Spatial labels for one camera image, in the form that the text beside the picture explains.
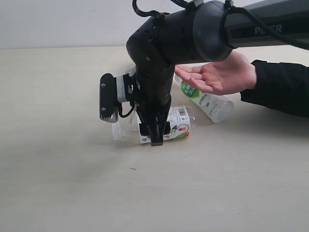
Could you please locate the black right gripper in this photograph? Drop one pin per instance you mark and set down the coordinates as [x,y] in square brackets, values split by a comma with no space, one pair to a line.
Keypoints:
[153,116]

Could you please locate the clear floral-label bottle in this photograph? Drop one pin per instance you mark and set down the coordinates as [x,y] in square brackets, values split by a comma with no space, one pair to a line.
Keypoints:
[180,122]

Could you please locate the white green-label drink bottle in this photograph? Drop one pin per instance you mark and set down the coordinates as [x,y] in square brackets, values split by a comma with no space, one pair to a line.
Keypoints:
[217,108]

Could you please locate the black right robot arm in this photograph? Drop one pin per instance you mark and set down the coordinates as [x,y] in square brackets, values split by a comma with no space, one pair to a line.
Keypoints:
[201,32]

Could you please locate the black-sleeved forearm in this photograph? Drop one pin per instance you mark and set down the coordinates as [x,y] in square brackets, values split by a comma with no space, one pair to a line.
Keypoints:
[280,86]

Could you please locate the person's open hand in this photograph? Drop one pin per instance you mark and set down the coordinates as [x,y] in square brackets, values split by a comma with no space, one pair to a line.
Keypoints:
[232,75]

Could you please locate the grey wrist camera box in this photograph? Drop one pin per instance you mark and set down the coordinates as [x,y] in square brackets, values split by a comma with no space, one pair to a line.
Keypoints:
[117,96]

